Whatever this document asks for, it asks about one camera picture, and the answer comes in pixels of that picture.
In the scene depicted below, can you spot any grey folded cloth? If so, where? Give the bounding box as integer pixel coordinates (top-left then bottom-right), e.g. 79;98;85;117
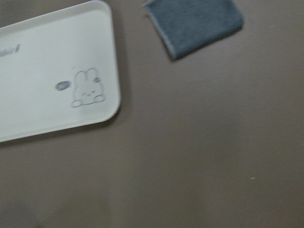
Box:
143;0;244;60

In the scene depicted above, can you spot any cream rabbit tray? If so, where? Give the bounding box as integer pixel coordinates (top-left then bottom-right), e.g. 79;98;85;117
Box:
0;0;121;142

